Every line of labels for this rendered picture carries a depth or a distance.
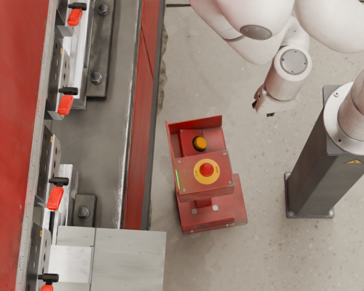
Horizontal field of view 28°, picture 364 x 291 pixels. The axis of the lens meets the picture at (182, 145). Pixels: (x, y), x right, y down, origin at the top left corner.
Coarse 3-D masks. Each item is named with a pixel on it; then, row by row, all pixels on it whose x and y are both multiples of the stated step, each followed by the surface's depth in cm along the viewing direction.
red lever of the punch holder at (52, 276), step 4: (40, 276) 147; (44, 276) 146; (48, 276) 146; (52, 276) 146; (56, 276) 146; (44, 280) 146; (48, 280) 146; (52, 280) 146; (56, 280) 146; (48, 284) 145; (52, 284) 146; (44, 288) 143; (48, 288) 143; (52, 288) 144
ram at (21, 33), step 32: (0, 0) 115; (32, 0) 134; (0, 32) 116; (32, 32) 135; (0, 64) 116; (32, 64) 136; (0, 96) 117; (32, 96) 137; (0, 128) 118; (32, 128) 138; (0, 160) 119; (0, 192) 120; (32, 192) 141; (0, 224) 121; (0, 256) 122; (0, 288) 123
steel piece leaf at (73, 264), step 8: (56, 248) 174; (64, 248) 174; (72, 248) 174; (80, 248) 174; (88, 248) 173; (56, 256) 173; (64, 256) 173; (72, 256) 173; (80, 256) 173; (88, 256) 173; (56, 264) 173; (64, 264) 173; (72, 264) 173; (80, 264) 173; (88, 264) 172; (48, 272) 172; (56, 272) 172; (64, 272) 172; (72, 272) 172; (80, 272) 172; (88, 272) 172; (64, 280) 172; (72, 280) 172; (80, 280) 172; (88, 280) 170
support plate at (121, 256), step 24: (72, 240) 174; (96, 240) 174; (120, 240) 174; (144, 240) 174; (96, 264) 173; (120, 264) 172; (144, 264) 172; (72, 288) 171; (96, 288) 171; (120, 288) 171; (144, 288) 171
